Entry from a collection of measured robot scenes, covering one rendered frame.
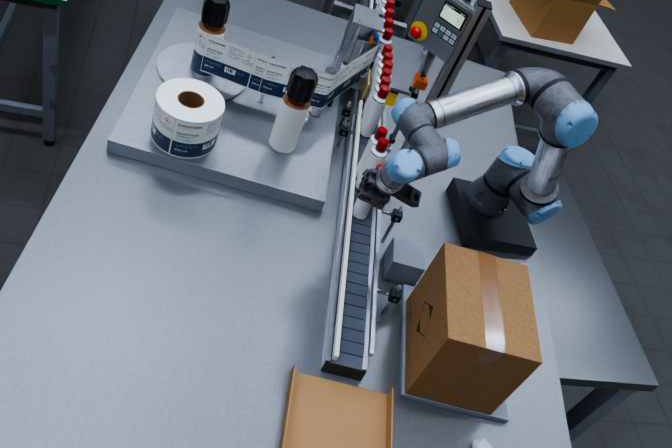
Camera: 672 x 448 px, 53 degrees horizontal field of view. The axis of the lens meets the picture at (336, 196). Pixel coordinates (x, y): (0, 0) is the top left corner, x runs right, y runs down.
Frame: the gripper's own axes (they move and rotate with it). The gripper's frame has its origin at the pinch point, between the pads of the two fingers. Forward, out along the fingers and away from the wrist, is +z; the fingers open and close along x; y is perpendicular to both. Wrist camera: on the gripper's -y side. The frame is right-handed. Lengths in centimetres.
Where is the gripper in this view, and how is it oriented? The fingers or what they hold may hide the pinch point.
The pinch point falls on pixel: (375, 200)
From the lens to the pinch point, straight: 191.6
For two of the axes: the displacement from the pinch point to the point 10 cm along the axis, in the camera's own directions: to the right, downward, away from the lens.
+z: -2.2, 2.4, 9.5
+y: -9.5, -2.7, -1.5
